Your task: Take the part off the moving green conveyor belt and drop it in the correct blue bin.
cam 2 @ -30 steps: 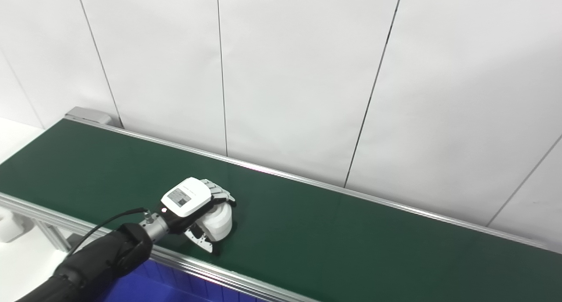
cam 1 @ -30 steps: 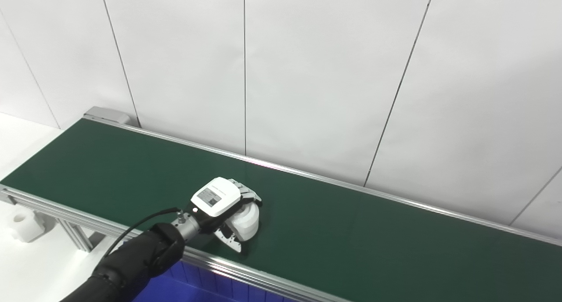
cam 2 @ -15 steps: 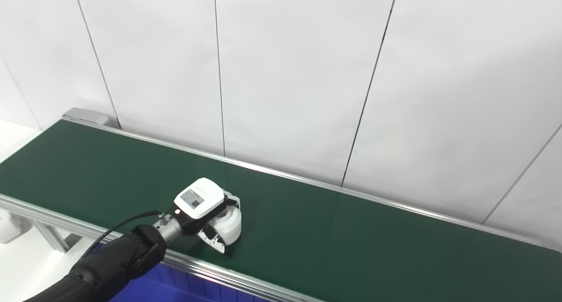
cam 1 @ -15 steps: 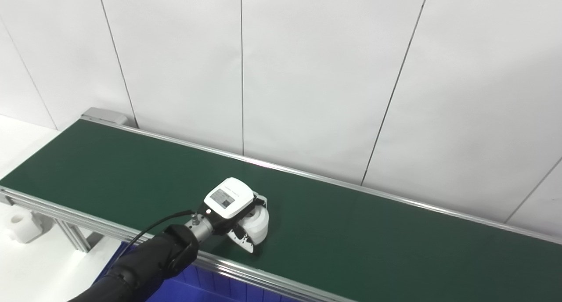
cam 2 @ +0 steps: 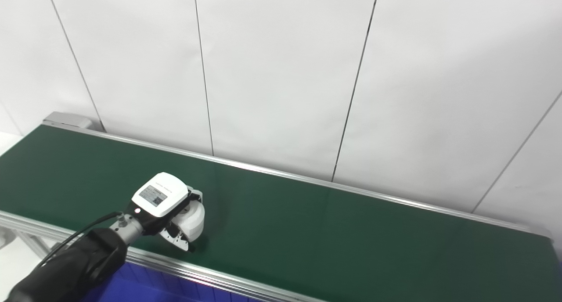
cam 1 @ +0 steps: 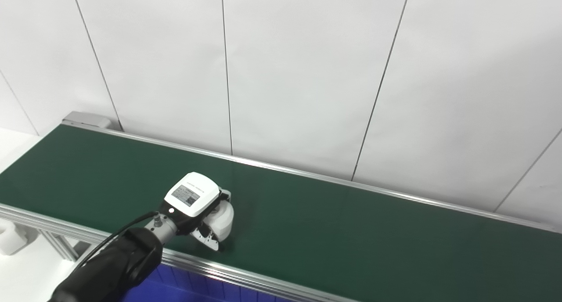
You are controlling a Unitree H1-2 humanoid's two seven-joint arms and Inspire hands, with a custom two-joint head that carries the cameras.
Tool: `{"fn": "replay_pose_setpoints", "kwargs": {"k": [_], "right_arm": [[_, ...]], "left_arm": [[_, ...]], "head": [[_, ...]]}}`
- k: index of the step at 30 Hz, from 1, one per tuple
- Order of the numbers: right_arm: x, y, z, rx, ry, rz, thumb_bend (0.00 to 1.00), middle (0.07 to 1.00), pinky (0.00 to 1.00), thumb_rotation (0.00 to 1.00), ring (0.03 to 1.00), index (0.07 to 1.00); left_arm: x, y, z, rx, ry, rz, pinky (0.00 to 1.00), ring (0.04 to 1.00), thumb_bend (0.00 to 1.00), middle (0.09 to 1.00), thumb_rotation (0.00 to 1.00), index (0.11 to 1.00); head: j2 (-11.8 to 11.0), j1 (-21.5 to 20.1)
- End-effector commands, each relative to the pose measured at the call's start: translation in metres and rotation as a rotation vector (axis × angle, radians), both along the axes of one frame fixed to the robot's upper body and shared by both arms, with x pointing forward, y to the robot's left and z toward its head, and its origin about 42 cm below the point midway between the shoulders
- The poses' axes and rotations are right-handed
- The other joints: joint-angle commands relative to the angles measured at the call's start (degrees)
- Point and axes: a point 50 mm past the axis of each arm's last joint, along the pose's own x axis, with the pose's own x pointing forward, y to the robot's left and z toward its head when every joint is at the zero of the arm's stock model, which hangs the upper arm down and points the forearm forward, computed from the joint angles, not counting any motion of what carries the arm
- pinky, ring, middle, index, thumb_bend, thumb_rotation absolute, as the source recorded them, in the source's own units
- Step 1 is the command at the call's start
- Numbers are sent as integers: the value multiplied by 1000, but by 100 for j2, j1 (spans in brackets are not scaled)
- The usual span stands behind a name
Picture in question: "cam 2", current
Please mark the green conveyor belt aluminium frame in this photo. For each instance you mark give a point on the green conveyor belt aluminium frame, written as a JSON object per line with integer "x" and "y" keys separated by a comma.
{"x": 333, "y": 231}

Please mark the grey conveyor end housing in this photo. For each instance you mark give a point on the grey conveyor end housing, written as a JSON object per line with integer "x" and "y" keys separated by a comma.
{"x": 68, "y": 120}

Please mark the white plastic part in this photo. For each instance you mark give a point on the white plastic part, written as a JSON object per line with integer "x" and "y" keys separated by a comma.
{"x": 196, "y": 221}

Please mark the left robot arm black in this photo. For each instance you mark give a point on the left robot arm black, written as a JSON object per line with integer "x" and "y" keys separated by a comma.
{"x": 74, "y": 267}

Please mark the aluminium conveyor support leg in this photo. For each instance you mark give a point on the aluminium conveyor support leg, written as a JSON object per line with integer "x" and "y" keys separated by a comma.
{"x": 30, "y": 245}

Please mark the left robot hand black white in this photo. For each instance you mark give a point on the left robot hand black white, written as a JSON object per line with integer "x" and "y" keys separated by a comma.
{"x": 158, "y": 201}

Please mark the blue plastic bin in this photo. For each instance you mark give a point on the blue plastic bin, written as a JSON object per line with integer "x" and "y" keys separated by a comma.
{"x": 131, "y": 289}

